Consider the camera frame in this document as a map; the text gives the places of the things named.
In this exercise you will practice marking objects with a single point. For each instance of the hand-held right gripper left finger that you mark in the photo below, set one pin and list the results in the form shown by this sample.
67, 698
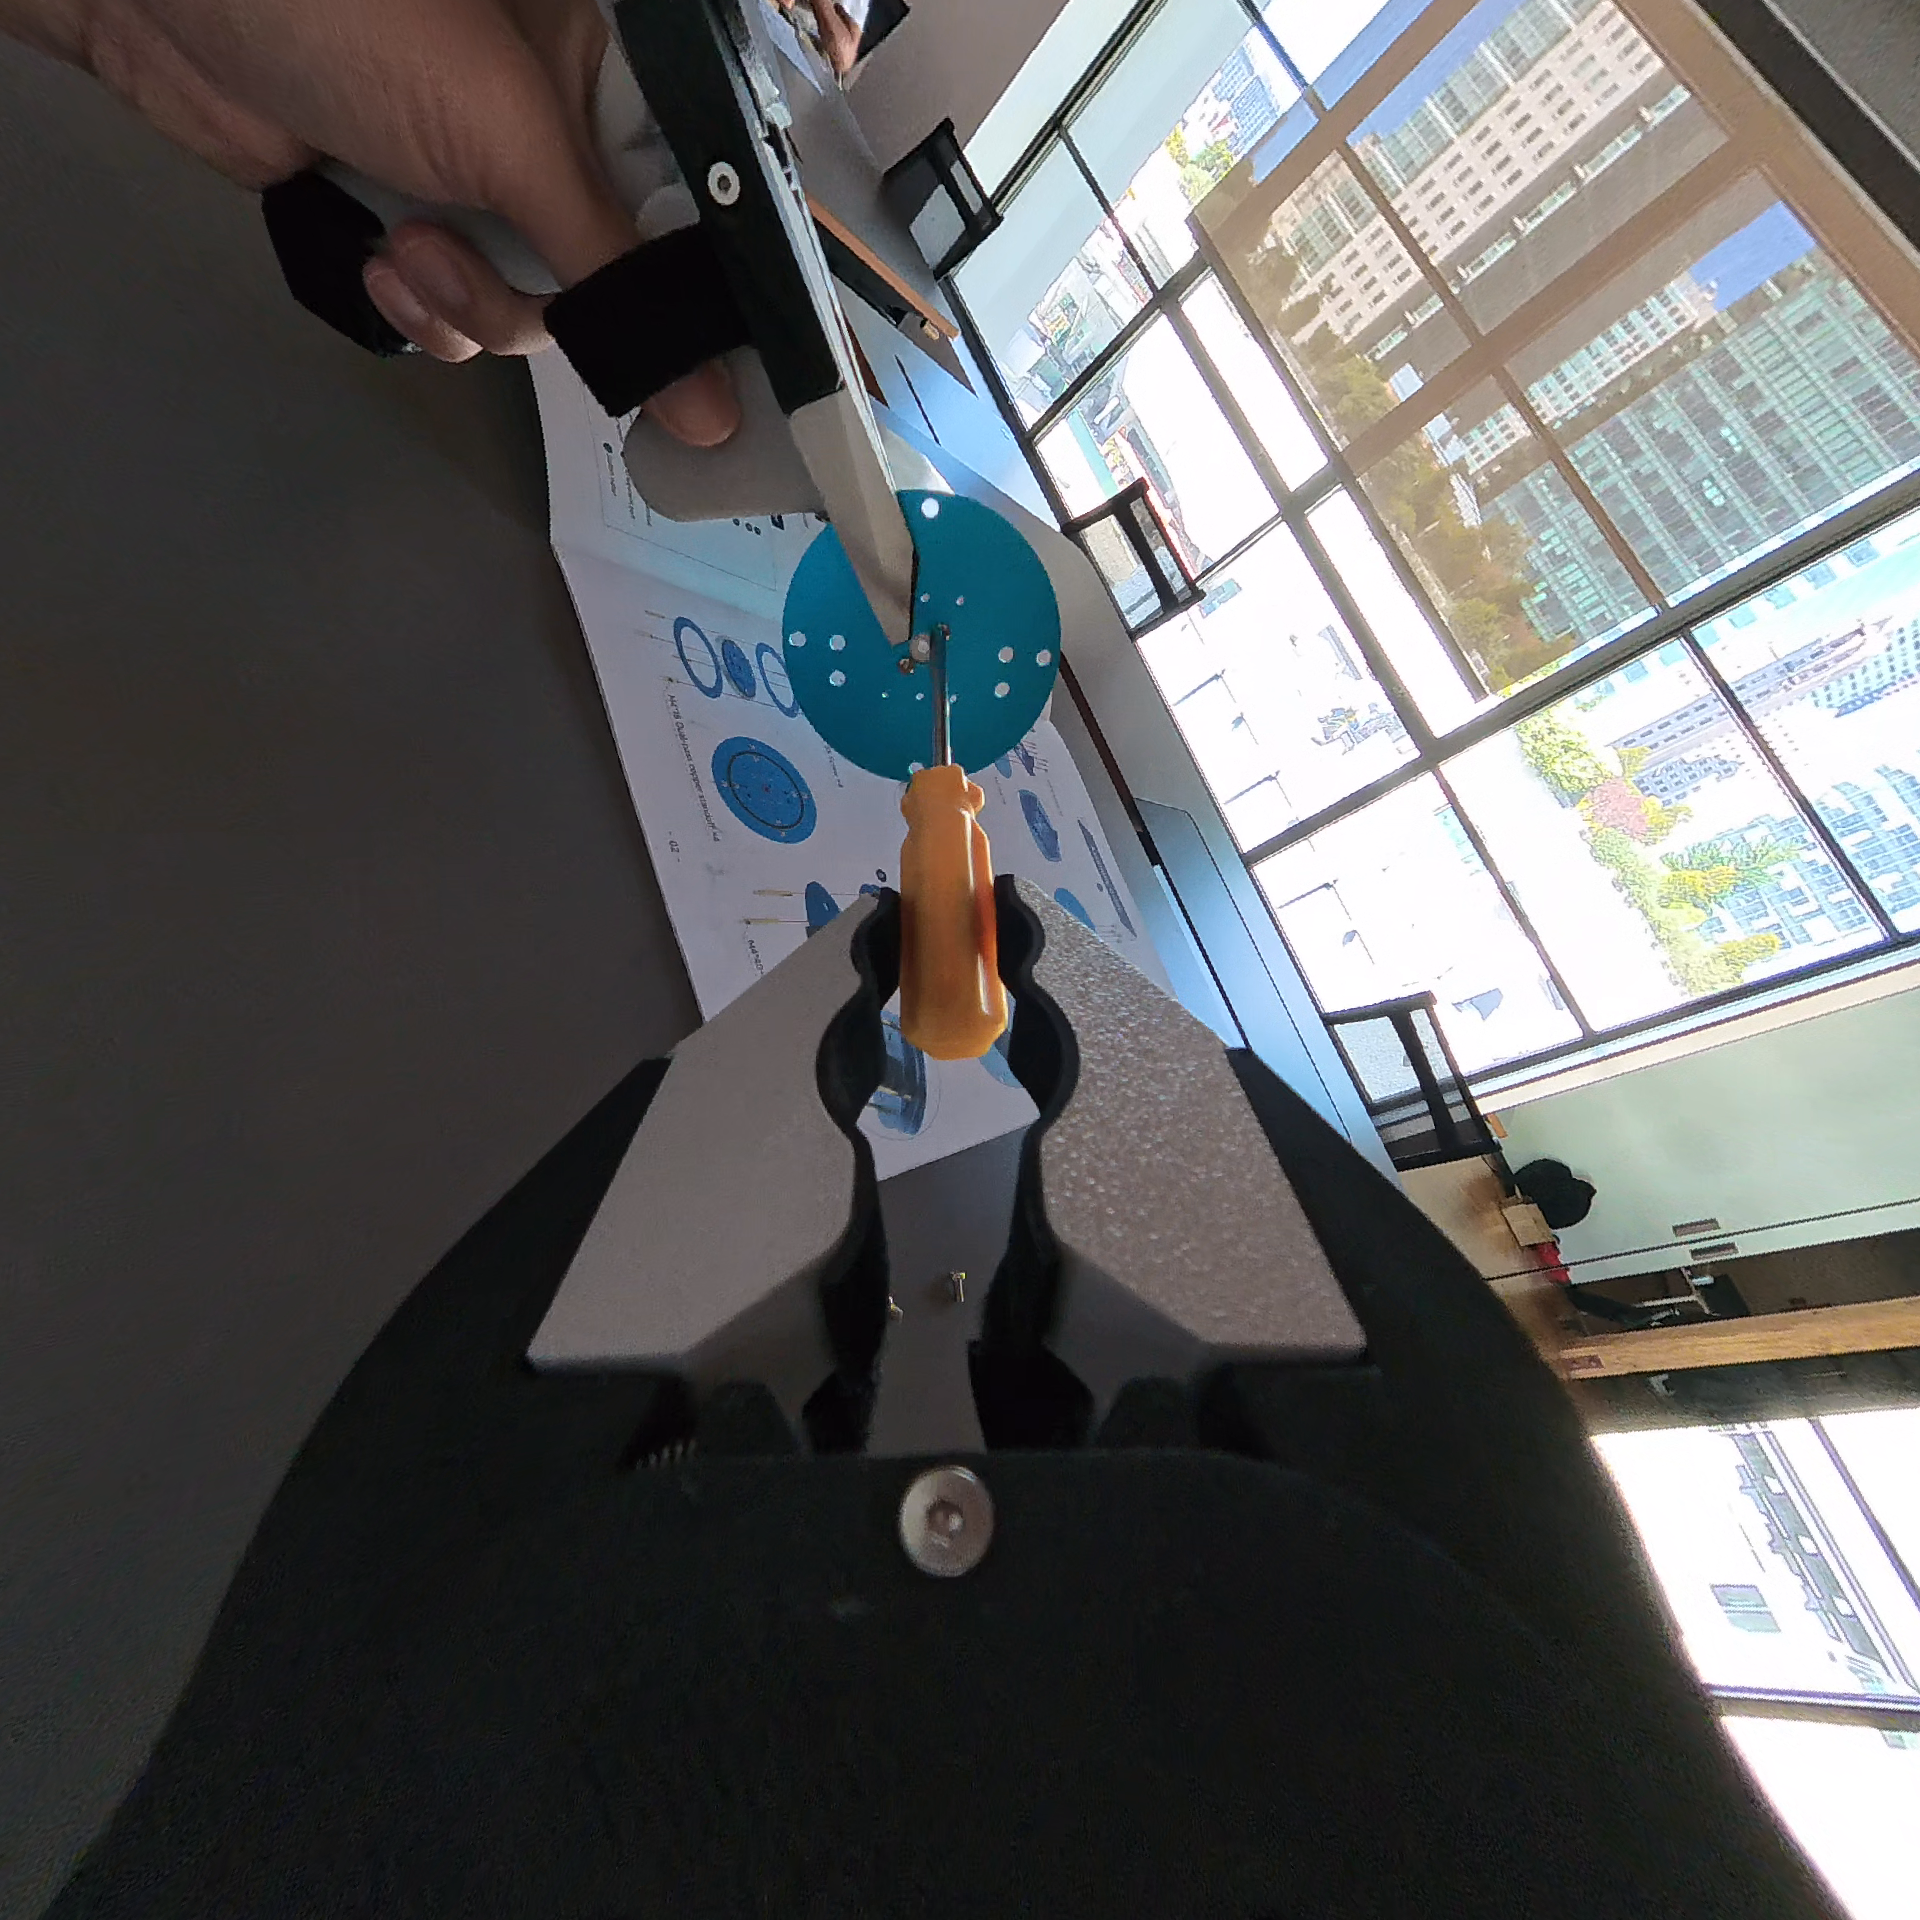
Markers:
707, 1200

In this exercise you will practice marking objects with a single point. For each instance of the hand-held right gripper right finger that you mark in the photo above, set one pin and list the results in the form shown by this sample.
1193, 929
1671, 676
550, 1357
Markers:
1186, 1200

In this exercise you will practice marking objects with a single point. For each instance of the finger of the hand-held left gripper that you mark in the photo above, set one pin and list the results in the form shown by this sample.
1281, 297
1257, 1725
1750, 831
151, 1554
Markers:
734, 476
866, 510

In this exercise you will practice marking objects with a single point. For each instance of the small blue round plate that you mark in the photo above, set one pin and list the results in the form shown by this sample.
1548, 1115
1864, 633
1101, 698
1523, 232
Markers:
856, 662

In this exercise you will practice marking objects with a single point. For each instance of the person's left hand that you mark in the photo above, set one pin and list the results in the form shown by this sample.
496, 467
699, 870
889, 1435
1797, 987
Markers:
361, 122

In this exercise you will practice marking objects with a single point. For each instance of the printed instruction booklet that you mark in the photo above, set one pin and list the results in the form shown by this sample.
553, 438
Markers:
691, 870

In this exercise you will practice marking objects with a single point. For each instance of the black backpack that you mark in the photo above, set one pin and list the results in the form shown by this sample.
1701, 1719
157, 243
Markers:
1548, 1195

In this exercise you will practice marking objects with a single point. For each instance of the large glass window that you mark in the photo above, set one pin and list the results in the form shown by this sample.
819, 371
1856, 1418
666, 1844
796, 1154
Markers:
1562, 451

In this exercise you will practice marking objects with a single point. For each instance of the black frame chair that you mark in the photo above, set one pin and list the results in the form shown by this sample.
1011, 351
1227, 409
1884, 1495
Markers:
1135, 555
943, 197
1411, 1067

